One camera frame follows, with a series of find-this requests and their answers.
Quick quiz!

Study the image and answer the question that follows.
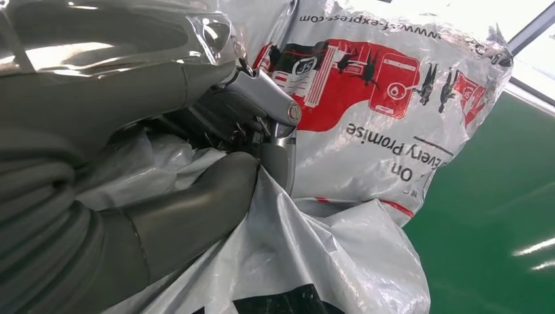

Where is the grey courier bag package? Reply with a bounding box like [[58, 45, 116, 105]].
[[74, 0, 516, 314]]

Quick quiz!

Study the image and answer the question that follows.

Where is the green conveyor belt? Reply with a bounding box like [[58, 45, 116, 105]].
[[402, 90, 555, 314]]

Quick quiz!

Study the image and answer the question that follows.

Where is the thin aluminium conveyor rail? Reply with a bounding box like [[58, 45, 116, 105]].
[[504, 1, 555, 108]]

